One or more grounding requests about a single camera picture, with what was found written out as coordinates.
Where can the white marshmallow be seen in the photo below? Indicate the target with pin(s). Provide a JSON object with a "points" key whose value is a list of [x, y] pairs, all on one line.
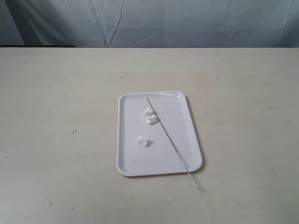
{"points": [[143, 141], [148, 112]]}

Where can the white marshmallow handle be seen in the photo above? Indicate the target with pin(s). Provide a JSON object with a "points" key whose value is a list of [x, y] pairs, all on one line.
{"points": [[151, 119]]}

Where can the thin metal skewer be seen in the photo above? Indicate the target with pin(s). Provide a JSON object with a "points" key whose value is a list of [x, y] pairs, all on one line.
{"points": [[174, 146]]}

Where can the blue-grey backdrop curtain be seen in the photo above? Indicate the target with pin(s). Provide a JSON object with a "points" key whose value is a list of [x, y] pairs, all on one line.
{"points": [[150, 23]]}

